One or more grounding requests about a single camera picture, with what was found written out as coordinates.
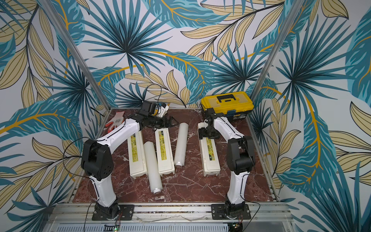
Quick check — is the middle white wrap dispenser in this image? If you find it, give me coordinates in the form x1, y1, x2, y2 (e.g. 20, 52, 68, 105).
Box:
155, 128, 175, 177

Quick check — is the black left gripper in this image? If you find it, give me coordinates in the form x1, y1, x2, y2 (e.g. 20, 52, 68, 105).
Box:
149, 114, 180, 129

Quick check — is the white dispenser base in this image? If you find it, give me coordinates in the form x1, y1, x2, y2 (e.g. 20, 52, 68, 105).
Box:
203, 167, 221, 177

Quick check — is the white dispenser lid yellow label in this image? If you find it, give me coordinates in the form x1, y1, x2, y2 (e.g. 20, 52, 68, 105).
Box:
198, 122, 220, 169

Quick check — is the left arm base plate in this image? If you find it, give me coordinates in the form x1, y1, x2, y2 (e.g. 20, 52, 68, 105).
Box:
92, 203, 134, 221

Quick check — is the white wrap dispenser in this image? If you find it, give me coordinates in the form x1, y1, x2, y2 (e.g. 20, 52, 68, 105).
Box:
128, 131, 148, 179
155, 128, 175, 177

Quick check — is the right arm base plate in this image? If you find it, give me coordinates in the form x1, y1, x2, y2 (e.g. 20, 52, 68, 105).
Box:
211, 203, 251, 220

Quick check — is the left white wrap dispenser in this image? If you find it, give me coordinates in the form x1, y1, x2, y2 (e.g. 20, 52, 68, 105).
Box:
128, 131, 148, 179

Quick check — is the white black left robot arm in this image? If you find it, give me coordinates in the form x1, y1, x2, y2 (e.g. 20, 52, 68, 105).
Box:
81, 101, 176, 209

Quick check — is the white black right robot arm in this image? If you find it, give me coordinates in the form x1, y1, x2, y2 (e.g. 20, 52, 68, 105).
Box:
198, 108, 255, 212

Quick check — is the aluminium front rail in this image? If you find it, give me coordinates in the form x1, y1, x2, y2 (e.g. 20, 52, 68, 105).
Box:
47, 202, 294, 223

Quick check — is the plastic wrap roll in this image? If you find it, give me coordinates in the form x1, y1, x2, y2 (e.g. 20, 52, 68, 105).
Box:
174, 122, 188, 166
144, 141, 163, 194

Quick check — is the red white work glove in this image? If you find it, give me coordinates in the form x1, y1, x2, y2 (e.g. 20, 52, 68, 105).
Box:
105, 111, 125, 133

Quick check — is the yellow black toolbox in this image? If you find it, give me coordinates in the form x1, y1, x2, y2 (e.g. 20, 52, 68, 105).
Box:
201, 91, 254, 121

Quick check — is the left plastic wrap roll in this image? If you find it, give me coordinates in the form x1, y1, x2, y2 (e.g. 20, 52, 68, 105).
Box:
144, 141, 163, 194

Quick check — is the middle plastic wrap roll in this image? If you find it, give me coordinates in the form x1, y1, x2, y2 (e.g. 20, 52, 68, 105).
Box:
174, 122, 188, 166

